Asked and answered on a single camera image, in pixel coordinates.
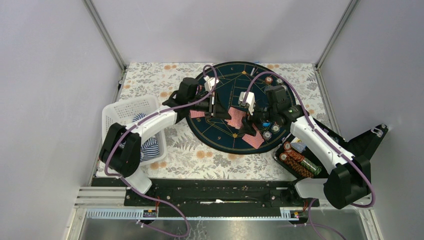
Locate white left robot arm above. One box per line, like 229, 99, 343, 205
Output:
99, 76, 231, 206

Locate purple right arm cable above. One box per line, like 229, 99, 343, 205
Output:
245, 72, 377, 239

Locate white plastic laundry basket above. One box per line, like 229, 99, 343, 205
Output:
101, 94, 168, 166

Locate black poker chip case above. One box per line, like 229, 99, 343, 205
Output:
273, 123, 389, 183

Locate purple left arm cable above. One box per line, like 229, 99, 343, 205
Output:
103, 64, 220, 206

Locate round dark poker mat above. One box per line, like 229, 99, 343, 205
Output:
186, 61, 289, 155

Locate grey chip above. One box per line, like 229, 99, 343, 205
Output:
262, 131, 273, 141

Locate blue chip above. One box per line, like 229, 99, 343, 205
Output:
276, 78, 284, 85
270, 124, 281, 134

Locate red chip rows in case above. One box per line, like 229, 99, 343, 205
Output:
279, 142, 322, 178

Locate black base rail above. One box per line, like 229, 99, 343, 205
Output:
91, 178, 321, 219

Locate red card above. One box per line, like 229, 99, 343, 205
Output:
242, 125, 265, 149
189, 110, 206, 119

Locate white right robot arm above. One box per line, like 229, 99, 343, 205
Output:
238, 85, 376, 209

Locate playing card deck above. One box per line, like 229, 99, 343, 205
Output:
290, 139, 307, 153

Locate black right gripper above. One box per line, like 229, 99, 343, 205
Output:
238, 100, 277, 137

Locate blue white striped cloth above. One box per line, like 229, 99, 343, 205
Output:
119, 113, 160, 162

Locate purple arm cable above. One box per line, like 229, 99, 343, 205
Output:
245, 72, 377, 239
103, 64, 220, 206

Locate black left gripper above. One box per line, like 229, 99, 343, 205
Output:
187, 91, 231, 119

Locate pink sponge block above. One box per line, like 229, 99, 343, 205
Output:
225, 107, 247, 130

